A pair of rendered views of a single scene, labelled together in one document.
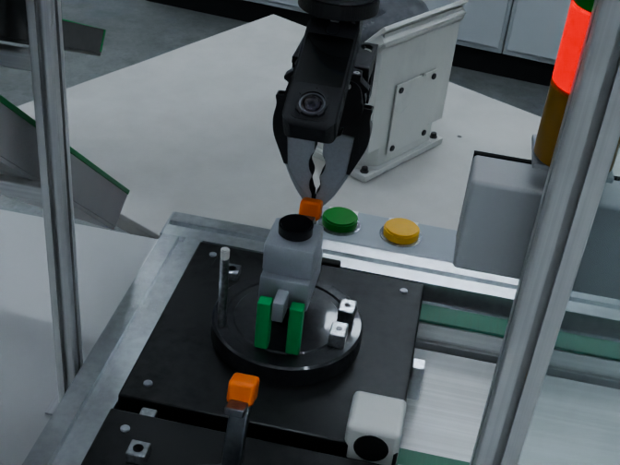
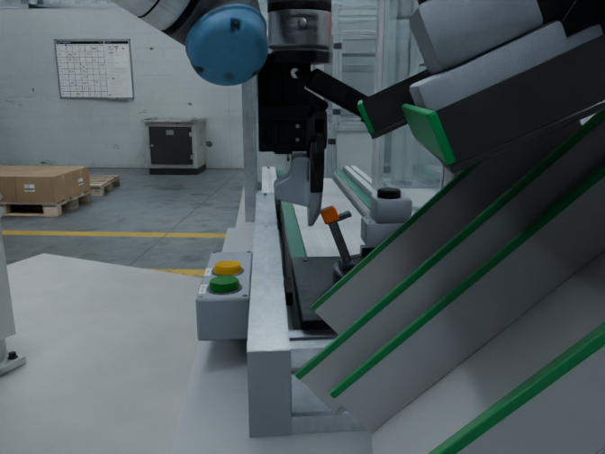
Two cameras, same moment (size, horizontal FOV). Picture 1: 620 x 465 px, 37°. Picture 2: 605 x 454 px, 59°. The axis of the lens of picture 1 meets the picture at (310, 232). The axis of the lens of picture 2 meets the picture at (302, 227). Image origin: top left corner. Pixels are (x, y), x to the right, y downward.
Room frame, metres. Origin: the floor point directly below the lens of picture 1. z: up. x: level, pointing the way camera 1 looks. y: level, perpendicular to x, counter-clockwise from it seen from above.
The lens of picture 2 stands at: (0.92, 0.66, 1.22)
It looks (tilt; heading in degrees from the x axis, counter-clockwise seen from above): 14 degrees down; 258
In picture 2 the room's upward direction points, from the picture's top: straight up
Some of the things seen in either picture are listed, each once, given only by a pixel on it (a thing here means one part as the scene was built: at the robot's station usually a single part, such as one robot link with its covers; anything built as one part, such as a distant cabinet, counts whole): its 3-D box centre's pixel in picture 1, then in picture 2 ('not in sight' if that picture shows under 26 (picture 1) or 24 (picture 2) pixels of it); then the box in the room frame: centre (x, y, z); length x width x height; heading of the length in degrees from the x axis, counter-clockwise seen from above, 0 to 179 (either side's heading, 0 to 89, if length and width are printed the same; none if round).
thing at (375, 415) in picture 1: (375, 429); not in sight; (0.56, -0.07, 0.97); 0.05 x 0.05 x 0.04; 82
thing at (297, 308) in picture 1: (294, 328); not in sight; (0.62, 0.00, 1.01); 0.01 x 0.01 x 0.05; 82
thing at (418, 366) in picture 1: (415, 379); not in sight; (0.65, -0.11, 0.95); 0.01 x 0.01 x 0.04; 82
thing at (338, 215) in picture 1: (339, 222); (224, 286); (0.88, -0.03, 0.96); 0.04 x 0.04 x 0.02
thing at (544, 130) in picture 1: (582, 123); not in sight; (0.53, -0.16, 1.28); 0.05 x 0.05 x 0.05
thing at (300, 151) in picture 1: (305, 155); (297, 192); (0.79, 0.01, 1.10); 0.06 x 0.03 x 0.09; 172
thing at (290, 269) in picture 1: (290, 261); (395, 215); (0.66, 0.01, 1.06); 0.08 x 0.04 x 0.07; 172
